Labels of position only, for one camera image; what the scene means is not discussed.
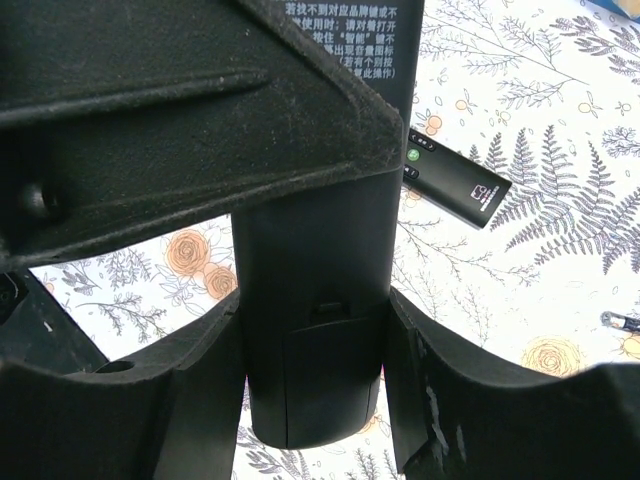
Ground large black remote control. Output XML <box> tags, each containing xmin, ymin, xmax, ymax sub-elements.
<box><xmin>231</xmin><ymin>1</ymin><xmax>422</xmax><ymax>450</ymax></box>

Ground small slim black remote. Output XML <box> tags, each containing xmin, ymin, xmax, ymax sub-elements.
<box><xmin>404</xmin><ymin>128</ymin><xmax>512</xmax><ymax>229</ymax></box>

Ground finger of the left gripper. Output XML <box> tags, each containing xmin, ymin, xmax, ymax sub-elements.
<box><xmin>1</xmin><ymin>1</ymin><xmax>403</xmax><ymax>271</ymax></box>

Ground blue shelf unit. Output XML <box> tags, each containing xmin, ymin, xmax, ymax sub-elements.
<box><xmin>588</xmin><ymin>0</ymin><xmax>640</xmax><ymax>20</ymax></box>

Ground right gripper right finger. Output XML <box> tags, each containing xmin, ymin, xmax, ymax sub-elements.
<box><xmin>384</xmin><ymin>291</ymin><xmax>639</xmax><ymax>479</ymax></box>

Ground dark AAA battery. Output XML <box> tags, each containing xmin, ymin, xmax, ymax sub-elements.
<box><xmin>601</xmin><ymin>311</ymin><xmax>640</xmax><ymax>333</ymax></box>

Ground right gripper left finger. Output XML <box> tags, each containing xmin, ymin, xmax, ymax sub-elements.
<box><xmin>1</xmin><ymin>294</ymin><xmax>245</xmax><ymax>479</ymax></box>

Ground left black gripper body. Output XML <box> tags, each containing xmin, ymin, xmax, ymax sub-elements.
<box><xmin>1</xmin><ymin>270</ymin><xmax>107</xmax><ymax>373</ymax></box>

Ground floral table mat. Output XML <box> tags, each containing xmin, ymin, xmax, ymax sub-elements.
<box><xmin>30</xmin><ymin>1</ymin><xmax>639</xmax><ymax>479</ymax></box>

